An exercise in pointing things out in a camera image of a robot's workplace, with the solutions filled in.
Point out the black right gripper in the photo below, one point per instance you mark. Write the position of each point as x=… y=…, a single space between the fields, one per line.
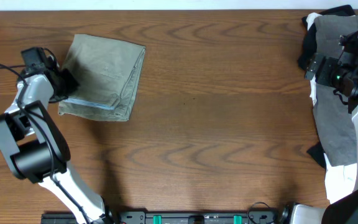
x=329 y=64

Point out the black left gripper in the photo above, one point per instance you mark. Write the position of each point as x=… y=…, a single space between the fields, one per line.
x=71 y=83

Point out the khaki green shorts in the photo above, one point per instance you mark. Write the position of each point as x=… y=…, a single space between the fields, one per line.
x=108 y=73

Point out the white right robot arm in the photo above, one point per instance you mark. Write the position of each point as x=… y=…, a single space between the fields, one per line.
x=344 y=210

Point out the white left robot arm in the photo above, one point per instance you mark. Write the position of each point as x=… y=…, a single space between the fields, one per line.
x=35 y=149

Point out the black folded garment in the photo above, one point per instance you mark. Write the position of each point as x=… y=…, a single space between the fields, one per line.
x=308 y=43

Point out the grey folded shorts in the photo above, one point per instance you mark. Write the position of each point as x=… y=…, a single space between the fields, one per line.
x=329 y=28

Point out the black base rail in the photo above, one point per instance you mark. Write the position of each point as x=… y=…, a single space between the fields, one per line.
x=263 y=217

